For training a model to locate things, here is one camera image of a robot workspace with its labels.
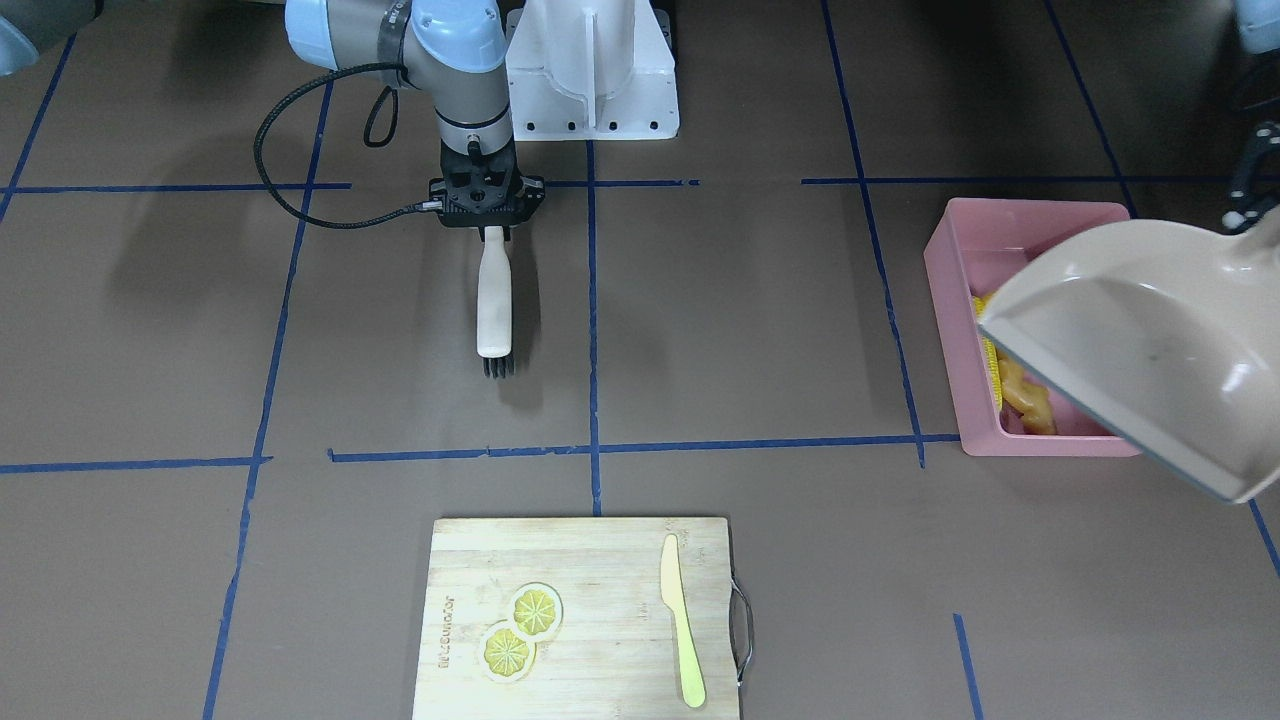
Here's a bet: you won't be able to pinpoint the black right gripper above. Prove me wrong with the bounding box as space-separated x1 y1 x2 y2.
429 140 547 229

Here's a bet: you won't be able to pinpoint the beige hand brush black bristles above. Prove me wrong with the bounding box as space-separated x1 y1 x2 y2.
476 225 515 379

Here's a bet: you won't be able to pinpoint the beige plastic dustpan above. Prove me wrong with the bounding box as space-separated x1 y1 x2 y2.
979 211 1279 503

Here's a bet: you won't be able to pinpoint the tan toy ginger root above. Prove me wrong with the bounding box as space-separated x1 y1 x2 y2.
996 351 1059 436

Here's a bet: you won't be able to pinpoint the yellow toy corn cob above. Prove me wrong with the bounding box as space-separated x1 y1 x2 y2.
970 295 1004 414

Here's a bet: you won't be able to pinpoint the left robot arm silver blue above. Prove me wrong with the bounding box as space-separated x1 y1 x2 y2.
1222 1 1279 234

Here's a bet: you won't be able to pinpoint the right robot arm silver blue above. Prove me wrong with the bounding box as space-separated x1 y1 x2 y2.
253 1 545 243

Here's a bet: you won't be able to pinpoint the pink plastic bin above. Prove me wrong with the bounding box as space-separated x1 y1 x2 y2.
923 197 1143 457

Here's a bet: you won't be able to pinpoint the lemon slice upper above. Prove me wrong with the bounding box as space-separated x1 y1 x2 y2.
509 582 564 643

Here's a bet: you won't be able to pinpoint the lemon slice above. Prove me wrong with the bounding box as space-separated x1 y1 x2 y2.
479 621 538 683
509 582 564 643

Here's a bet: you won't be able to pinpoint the yellow-green plastic knife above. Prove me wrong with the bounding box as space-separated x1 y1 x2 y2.
659 533 707 708

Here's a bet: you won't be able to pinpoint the lemon slice lower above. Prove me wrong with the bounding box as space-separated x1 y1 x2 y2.
479 621 538 683

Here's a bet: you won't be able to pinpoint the wooden cutting board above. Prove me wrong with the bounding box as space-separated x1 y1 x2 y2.
412 518 753 719

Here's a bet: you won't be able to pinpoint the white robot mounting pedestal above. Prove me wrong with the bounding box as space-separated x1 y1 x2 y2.
506 1 681 142

